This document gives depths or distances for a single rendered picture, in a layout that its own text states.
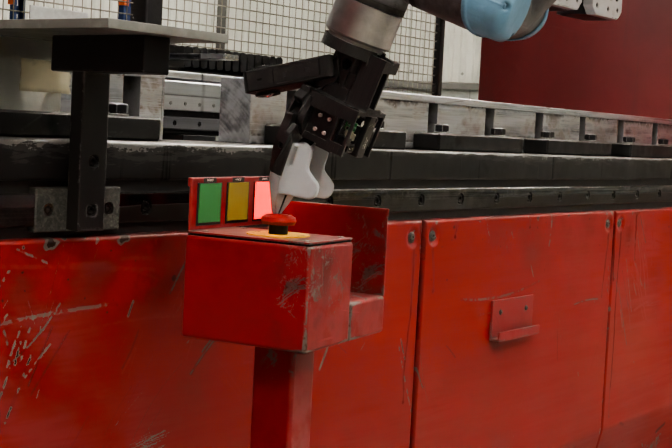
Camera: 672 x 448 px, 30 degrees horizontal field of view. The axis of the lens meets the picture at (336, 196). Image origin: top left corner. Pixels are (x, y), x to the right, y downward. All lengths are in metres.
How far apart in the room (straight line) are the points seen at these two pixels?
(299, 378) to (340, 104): 0.33
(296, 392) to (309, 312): 0.14
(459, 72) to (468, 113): 6.99
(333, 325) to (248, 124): 0.50
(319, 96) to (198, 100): 0.79
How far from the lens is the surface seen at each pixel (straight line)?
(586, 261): 2.52
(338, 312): 1.41
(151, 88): 1.67
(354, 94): 1.35
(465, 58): 9.31
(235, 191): 1.48
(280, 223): 1.39
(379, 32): 1.34
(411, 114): 2.16
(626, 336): 2.75
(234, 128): 1.83
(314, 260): 1.34
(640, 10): 3.40
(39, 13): 1.46
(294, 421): 1.46
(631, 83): 3.39
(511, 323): 2.26
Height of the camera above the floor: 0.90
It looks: 3 degrees down
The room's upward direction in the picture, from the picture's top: 3 degrees clockwise
